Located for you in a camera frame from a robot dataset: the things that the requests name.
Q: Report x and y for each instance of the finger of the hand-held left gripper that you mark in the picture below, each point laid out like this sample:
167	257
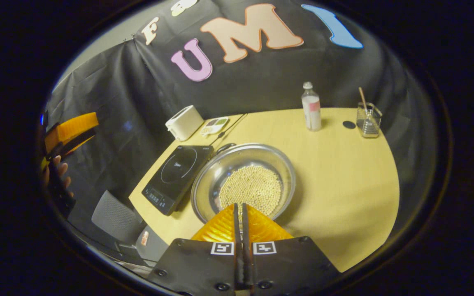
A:
72	129

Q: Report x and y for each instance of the pile of yellow beans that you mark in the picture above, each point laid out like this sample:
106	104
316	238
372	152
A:
253	189

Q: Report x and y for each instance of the gray chair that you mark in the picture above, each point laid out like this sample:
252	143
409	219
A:
115	216

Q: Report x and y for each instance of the clear utensil holder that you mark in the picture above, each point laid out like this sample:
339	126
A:
368	123

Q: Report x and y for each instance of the stainless steel pot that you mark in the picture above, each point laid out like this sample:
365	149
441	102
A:
220	164

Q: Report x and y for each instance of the black round table grommet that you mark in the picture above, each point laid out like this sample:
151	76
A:
349	124

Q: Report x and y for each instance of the white compartment dish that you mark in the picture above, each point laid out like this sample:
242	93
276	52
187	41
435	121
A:
214	126

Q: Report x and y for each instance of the white toaster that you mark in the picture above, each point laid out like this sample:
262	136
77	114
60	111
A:
184	122

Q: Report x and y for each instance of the wooden stick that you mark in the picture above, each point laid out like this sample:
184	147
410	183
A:
362	96

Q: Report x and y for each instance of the clear bottle with pink label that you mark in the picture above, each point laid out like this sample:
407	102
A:
311	111

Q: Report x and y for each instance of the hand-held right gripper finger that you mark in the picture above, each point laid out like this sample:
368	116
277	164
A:
237	246
246	246

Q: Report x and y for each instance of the gray box with pink sticker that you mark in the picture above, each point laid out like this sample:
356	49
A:
150	242

